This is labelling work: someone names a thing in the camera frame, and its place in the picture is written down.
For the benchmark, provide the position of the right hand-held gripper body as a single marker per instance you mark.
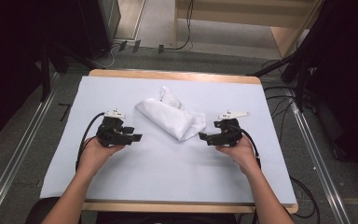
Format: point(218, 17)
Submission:
point(231, 133)

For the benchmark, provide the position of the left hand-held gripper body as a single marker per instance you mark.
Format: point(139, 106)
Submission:
point(110, 133)

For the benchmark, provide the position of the white mesh laundry bag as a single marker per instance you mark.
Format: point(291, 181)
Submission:
point(171, 117)

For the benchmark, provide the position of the person's right hand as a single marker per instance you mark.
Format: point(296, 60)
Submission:
point(241, 154)

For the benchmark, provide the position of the person's left hand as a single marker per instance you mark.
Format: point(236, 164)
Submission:
point(94, 157)

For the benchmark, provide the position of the white table mat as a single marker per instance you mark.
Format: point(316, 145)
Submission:
point(167, 174)

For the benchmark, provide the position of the wooden table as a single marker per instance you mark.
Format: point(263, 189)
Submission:
point(174, 75)

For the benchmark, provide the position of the black metal stand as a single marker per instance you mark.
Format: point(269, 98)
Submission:
point(45, 77)
point(292, 67)

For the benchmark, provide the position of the person's dark pants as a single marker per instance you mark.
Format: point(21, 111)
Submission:
point(164, 218)

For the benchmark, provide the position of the light wooden shelf unit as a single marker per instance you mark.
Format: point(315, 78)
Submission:
point(248, 12)

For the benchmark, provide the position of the black curtain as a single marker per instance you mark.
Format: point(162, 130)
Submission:
point(9, 62)
point(348, 77)

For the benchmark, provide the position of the dark floor bracket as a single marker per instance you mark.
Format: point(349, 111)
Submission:
point(136, 46)
point(161, 48)
point(122, 45)

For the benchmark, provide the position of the metal floor rail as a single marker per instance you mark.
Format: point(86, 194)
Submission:
point(15, 158)
point(315, 155)

